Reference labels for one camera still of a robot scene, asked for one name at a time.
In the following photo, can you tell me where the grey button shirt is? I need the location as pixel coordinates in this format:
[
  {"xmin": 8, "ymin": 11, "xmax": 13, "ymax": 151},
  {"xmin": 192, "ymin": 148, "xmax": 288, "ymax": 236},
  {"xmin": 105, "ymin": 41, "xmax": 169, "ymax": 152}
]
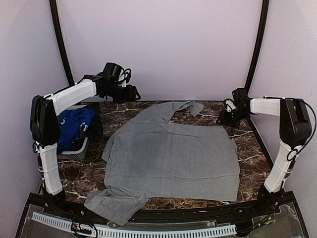
[{"xmin": 84, "ymin": 102, "xmax": 240, "ymax": 226}]

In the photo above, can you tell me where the black garment in basket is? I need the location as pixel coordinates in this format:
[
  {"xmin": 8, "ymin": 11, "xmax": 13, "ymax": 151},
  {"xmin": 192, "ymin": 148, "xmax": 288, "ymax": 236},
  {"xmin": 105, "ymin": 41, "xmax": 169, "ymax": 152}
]
[{"xmin": 78, "ymin": 103, "xmax": 104, "ymax": 142}]

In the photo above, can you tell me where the blue printed t-shirt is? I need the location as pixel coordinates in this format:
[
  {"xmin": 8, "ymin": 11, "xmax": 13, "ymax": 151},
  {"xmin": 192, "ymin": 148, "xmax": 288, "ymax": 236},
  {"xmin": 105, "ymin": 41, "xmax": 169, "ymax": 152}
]
[{"xmin": 57, "ymin": 108, "xmax": 95, "ymax": 151}]

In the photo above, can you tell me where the black curved front rail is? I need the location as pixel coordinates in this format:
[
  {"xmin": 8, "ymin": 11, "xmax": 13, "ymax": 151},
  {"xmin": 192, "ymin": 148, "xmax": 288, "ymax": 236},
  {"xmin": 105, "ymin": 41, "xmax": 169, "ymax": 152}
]
[{"xmin": 26, "ymin": 191, "xmax": 295, "ymax": 224}]

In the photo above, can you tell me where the black frame post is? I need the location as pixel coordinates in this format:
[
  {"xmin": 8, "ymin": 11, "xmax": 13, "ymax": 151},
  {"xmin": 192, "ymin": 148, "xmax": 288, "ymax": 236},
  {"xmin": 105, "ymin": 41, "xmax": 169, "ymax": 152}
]
[
  {"xmin": 49, "ymin": 0, "xmax": 75, "ymax": 86},
  {"xmin": 244, "ymin": 0, "xmax": 269, "ymax": 93}
]

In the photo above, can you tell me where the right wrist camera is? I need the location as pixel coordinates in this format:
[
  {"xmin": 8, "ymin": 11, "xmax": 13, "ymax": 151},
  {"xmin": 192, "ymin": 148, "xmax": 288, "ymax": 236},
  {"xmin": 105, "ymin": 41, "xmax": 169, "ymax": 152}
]
[{"xmin": 223, "ymin": 98, "xmax": 236, "ymax": 113}]

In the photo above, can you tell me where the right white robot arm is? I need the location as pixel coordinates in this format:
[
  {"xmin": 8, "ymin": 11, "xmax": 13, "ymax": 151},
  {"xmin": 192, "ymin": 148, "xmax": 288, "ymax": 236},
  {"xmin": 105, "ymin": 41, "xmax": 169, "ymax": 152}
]
[{"xmin": 216, "ymin": 88, "xmax": 317, "ymax": 193}]

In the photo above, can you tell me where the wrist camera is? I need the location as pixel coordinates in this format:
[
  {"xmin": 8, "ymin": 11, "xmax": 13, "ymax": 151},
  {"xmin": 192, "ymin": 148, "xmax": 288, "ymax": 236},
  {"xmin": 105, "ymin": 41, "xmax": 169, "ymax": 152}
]
[
  {"xmin": 117, "ymin": 68, "xmax": 132, "ymax": 87},
  {"xmin": 223, "ymin": 98, "xmax": 236, "ymax": 113}
]

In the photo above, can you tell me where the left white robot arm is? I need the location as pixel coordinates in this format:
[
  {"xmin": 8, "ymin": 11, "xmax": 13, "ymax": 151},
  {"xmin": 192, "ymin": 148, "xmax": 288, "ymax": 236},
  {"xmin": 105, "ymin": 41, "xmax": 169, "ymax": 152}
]
[{"xmin": 30, "ymin": 62, "xmax": 141, "ymax": 196}]

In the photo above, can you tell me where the white slotted cable duct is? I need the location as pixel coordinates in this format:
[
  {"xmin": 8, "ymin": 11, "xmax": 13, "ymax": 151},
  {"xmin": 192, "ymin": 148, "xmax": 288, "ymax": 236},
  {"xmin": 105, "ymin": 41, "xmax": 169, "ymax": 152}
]
[{"xmin": 31, "ymin": 212, "xmax": 237, "ymax": 238}]

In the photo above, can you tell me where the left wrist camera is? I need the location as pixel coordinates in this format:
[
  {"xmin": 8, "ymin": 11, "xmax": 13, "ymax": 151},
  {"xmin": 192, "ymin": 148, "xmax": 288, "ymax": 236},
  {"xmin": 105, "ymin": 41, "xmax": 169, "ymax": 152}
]
[{"xmin": 117, "ymin": 68, "xmax": 132, "ymax": 87}]

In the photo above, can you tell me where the grey laundry basket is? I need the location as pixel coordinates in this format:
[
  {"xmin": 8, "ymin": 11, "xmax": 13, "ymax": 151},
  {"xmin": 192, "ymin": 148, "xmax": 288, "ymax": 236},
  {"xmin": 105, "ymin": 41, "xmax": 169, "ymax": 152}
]
[{"xmin": 57, "ymin": 106, "xmax": 88, "ymax": 158}]

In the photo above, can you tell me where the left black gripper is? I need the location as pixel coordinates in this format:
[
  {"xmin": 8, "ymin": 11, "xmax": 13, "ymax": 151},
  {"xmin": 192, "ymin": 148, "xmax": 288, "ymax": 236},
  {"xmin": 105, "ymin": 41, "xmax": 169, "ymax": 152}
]
[{"xmin": 104, "ymin": 83, "xmax": 141, "ymax": 104}]

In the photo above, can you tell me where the left black frame post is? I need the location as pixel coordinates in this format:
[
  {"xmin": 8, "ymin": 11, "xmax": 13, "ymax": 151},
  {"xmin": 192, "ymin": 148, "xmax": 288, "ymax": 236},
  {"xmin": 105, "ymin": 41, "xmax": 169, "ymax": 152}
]
[{"xmin": 49, "ymin": 0, "xmax": 75, "ymax": 86}]

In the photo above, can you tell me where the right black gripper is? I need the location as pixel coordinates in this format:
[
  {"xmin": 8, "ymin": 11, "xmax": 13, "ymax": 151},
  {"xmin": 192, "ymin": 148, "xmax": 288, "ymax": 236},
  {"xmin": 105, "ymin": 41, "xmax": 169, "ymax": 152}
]
[{"xmin": 216, "ymin": 107, "xmax": 250, "ymax": 127}]

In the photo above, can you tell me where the right black frame post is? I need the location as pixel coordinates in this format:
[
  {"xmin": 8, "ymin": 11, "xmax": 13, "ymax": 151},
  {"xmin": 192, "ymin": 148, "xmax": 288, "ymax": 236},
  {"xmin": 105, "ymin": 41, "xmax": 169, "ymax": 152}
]
[{"xmin": 244, "ymin": 0, "xmax": 269, "ymax": 93}]

